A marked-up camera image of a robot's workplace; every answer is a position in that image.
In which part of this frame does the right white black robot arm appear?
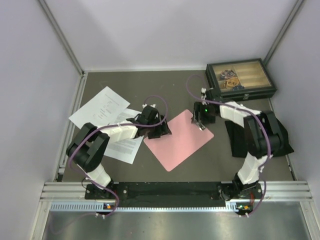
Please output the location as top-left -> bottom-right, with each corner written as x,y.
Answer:
191,87 -> 284,201

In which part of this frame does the aluminium front rail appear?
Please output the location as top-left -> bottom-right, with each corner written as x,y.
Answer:
40,181 -> 313,202

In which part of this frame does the pink clipboard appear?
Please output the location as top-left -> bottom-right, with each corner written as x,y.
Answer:
143,109 -> 214,172

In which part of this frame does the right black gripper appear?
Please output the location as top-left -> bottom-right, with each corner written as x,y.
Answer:
191,102 -> 215,125

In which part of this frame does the aluminium frame post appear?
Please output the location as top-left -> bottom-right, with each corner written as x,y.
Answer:
37,0 -> 85,76
263,0 -> 306,66

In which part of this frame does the right aluminium frame post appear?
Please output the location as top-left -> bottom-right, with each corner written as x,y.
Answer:
263,0 -> 306,66

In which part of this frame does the left aluminium frame post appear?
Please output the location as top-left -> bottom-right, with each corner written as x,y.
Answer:
37,0 -> 85,76

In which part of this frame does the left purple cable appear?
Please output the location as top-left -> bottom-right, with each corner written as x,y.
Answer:
49,95 -> 168,235

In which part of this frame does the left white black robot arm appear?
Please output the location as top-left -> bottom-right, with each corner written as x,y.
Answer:
66,104 -> 172,199

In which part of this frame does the grey slotted cable duct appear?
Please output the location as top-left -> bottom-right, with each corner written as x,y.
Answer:
50,202 -> 252,213

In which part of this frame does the black folded cloth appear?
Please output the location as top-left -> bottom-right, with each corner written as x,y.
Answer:
224,110 -> 294,159

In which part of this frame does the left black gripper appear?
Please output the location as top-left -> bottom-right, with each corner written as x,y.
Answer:
146,114 -> 171,139

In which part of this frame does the form paper sheet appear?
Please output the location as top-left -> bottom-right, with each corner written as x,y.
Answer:
69,86 -> 130,129

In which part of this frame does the dense text paper sheet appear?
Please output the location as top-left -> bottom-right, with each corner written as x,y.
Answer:
104,108 -> 143,165

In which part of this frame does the dark green display box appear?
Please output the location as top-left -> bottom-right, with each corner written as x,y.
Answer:
205,58 -> 277,101

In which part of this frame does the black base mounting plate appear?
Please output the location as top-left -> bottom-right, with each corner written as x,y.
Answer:
84,180 -> 264,207

